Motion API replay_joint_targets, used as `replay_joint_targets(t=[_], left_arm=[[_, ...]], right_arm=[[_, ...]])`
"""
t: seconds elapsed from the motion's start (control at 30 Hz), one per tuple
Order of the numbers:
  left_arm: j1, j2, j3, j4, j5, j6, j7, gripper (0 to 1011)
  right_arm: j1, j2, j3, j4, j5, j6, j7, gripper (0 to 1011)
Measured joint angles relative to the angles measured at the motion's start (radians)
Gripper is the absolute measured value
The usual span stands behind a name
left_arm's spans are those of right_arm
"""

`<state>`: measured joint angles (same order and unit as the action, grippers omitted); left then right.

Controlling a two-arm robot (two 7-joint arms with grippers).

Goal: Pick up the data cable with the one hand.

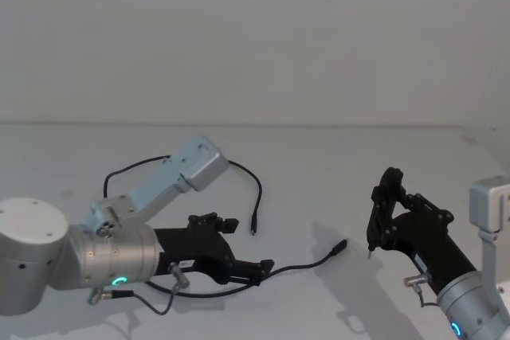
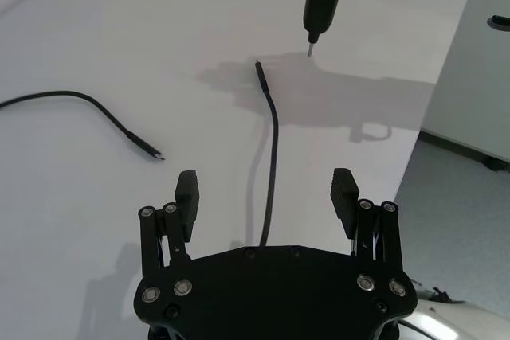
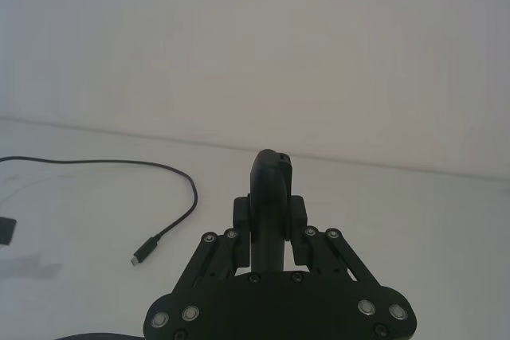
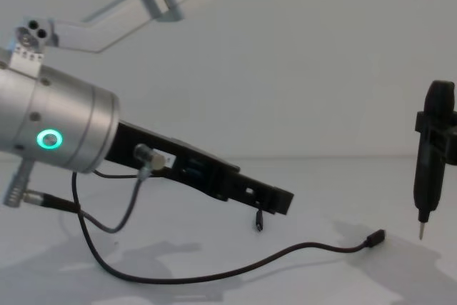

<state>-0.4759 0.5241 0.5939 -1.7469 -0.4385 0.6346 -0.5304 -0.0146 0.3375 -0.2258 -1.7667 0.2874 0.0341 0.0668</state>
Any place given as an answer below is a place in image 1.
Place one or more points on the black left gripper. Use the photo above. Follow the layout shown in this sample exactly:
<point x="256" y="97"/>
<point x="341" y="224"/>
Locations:
<point x="195" y="250"/>

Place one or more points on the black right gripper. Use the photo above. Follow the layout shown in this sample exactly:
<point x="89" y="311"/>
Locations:
<point x="430" y="244"/>

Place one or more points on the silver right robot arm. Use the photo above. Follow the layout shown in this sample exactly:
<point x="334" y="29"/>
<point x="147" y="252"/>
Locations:
<point x="474" y="304"/>

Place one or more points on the white table cloth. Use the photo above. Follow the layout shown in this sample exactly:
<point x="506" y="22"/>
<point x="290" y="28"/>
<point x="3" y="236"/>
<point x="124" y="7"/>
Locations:
<point x="303" y="180"/>

